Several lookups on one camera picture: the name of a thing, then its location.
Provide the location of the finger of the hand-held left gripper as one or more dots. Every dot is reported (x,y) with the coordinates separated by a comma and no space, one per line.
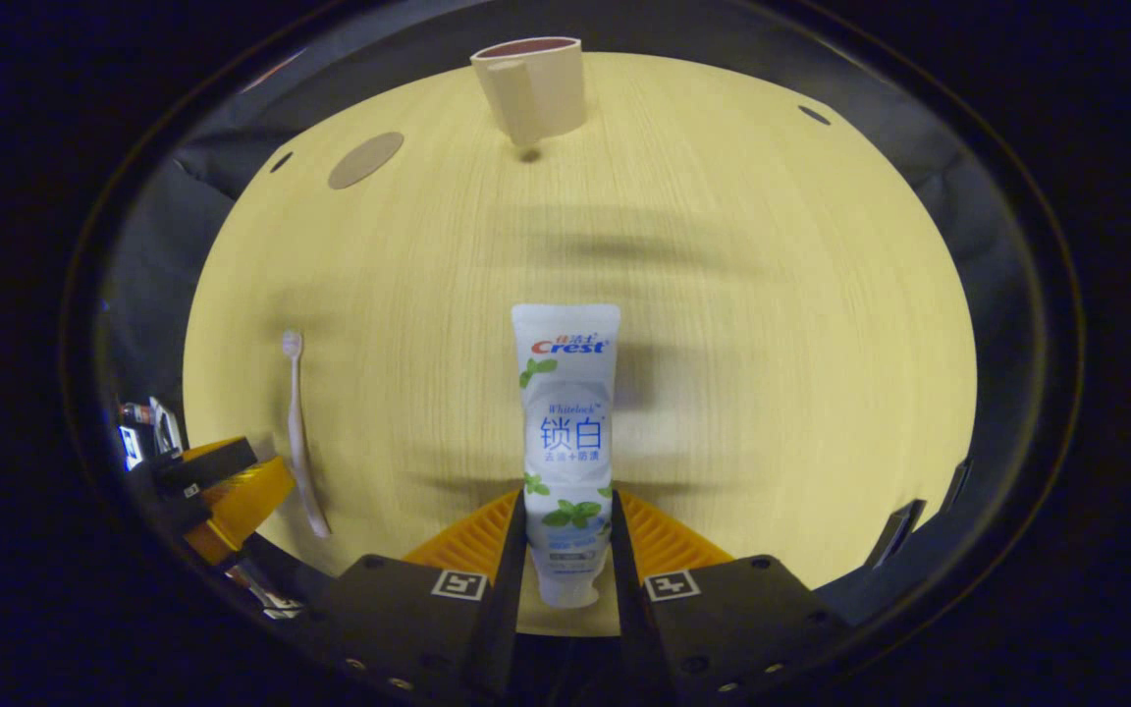
(212,460)
(158,427)

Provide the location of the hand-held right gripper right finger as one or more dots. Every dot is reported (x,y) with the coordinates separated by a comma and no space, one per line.
(627,619)

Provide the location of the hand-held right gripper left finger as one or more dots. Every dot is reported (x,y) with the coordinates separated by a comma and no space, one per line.
(507,609)

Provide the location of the pink toothbrush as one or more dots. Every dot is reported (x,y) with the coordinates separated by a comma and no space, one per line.
(297,432)

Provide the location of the white toothpaste tube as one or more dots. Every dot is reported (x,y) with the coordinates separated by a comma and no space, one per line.
(565,442)

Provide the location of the round brown coaster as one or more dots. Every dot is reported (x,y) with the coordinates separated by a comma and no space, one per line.
(366,160)

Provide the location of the beige cup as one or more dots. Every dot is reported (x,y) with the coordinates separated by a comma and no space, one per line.
(536,98)

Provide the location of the wooden desktop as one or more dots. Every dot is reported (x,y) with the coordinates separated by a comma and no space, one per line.
(772,344)

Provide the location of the black desk grommet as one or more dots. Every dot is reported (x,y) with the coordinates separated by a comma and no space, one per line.
(281,162)
(814,115)

